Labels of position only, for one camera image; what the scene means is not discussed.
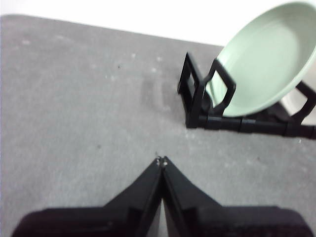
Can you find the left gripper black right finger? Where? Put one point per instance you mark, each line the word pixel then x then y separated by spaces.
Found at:
pixel 209 219

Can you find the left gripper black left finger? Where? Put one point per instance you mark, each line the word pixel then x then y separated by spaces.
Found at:
pixel 118 217

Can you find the green plate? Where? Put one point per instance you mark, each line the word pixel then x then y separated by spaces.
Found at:
pixel 266 49

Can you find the black plate rack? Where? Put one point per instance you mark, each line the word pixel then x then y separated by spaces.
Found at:
pixel 222 123

